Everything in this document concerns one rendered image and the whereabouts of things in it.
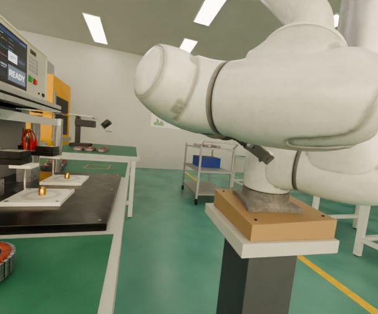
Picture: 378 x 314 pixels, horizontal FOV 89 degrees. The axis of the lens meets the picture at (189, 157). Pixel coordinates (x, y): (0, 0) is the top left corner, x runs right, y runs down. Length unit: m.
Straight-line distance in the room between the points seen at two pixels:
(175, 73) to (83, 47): 6.35
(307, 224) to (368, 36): 0.47
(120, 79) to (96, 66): 0.66
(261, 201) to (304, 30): 0.51
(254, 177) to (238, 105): 0.46
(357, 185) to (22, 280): 0.68
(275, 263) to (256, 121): 0.60
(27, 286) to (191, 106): 0.38
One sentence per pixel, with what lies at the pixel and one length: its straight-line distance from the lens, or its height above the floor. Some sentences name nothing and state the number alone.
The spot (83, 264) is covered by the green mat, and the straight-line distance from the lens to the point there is 0.47.
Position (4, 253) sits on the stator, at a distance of 0.47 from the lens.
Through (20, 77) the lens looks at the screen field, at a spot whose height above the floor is 1.17.
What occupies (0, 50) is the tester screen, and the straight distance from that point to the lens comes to 0.87.
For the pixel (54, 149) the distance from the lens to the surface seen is 1.00.
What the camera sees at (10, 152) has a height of 0.92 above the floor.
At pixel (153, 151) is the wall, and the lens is 6.09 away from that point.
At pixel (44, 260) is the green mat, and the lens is 0.50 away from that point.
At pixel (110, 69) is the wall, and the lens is 6.33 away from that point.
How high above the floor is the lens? 1.01
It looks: 5 degrees down
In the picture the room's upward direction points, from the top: 5 degrees clockwise
